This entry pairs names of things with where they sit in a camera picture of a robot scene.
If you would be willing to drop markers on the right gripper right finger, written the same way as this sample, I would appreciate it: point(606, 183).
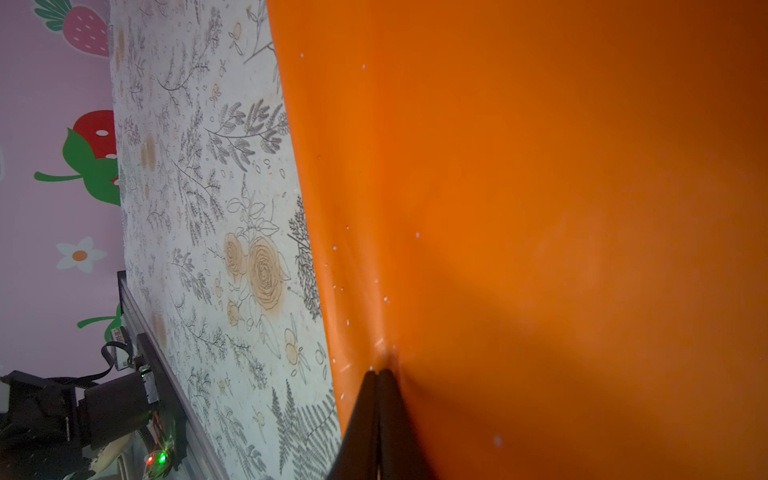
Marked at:
point(401, 455)

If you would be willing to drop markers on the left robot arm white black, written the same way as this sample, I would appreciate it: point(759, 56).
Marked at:
point(49, 423)

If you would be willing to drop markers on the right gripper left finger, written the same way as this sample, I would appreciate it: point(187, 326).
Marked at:
point(358, 455)

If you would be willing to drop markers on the orange wrapping paper sheet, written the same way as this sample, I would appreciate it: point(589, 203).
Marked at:
point(549, 218)

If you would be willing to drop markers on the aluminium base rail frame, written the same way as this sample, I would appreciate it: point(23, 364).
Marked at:
point(174, 424)

